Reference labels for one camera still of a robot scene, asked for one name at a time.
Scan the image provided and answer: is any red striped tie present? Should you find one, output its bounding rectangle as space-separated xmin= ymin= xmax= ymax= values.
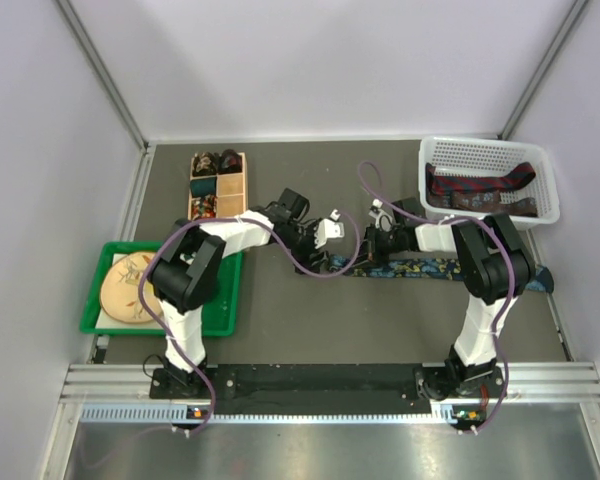
xmin=425 ymin=162 xmax=536 ymax=196

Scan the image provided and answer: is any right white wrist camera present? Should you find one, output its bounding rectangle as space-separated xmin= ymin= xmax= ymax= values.
xmin=368 ymin=199 xmax=394 ymax=232

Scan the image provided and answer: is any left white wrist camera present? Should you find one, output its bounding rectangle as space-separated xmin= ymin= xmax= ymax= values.
xmin=314 ymin=209 xmax=345 ymax=249

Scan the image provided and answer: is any dark red rolled tie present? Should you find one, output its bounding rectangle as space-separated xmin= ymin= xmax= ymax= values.
xmin=218 ymin=149 xmax=243 ymax=175

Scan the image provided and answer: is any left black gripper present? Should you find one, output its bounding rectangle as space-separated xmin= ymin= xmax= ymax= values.
xmin=282 ymin=218 xmax=328 ymax=275

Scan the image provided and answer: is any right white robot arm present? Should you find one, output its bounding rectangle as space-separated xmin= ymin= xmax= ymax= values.
xmin=360 ymin=199 xmax=536 ymax=400

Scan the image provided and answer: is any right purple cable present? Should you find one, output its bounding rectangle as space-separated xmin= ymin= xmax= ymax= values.
xmin=357 ymin=159 xmax=519 ymax=434

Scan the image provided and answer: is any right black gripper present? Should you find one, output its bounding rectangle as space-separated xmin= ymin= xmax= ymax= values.
xmin=348 ymin=224 xmax=405 ymax=270

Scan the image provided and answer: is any blue floral tie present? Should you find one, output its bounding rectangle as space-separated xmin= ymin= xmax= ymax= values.
xmin=344 ymin=258 xmax=555 ymax=294

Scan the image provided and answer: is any brown patterned tie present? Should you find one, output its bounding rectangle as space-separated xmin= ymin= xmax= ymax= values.
xmin=426 ymin=191 xmax=538 ymax=218

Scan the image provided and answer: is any multicolour patterned rolled tie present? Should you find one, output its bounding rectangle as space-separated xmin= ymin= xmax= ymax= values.
xmin=190 ymin=194 xmax=217 ymax=220

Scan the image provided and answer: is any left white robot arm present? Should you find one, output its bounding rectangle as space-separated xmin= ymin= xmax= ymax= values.
xmin=141 ymin=189 xmax=344 ymax=399

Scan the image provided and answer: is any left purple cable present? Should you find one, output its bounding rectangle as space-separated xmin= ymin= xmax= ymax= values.
xmin=137 ymin=209 xmax=362 ymax=439

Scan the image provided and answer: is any white plastic basket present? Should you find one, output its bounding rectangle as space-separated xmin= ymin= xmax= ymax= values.
xmin=418 ymin=136 xmax=560 ymax=230

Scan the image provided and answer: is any dark green rolled tie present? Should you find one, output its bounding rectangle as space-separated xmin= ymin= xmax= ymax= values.
xmin=190 ymin=176 xmax=217 ymax=198

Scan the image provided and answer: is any wooden compartment box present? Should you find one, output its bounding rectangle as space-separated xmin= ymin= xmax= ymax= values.
xmin=187 ymin=151 xmax=248 ymax=221

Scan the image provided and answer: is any beige patterned rolled tie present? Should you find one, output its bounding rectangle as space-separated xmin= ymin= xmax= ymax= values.
xmin=191 ymin=152 xmax=219 ymax=177

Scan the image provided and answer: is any purple cable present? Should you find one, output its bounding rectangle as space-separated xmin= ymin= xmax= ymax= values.
xmin=357 ymin=159 xmax=519 ymax=434
xmin=137 ymin=209 xmax=362 ymax=439

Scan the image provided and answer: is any green plastic tray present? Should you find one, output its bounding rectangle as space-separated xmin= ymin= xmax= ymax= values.
xmin=79 ymin=241 xmax=243 ymax=337

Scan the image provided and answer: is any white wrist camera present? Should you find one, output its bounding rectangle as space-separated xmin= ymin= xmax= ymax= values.
xmin=314 ymin=209 xmax=345 ymax=249
xmin=368 ymin=199 xmax=394 ymax=232

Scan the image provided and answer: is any round wooden embroidered plate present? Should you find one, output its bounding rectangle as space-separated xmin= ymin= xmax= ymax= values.
xmin=99 ymin=251 xmax=162 ymax=325

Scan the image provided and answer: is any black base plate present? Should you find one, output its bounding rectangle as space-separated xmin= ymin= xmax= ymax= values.
xmin=150 ymin=362 xmax=504 ymax=404

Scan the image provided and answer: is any grey slotted cable duct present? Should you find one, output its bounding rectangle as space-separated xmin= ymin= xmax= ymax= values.
xmin=79 ymin=402 xmax=459 ymax=425

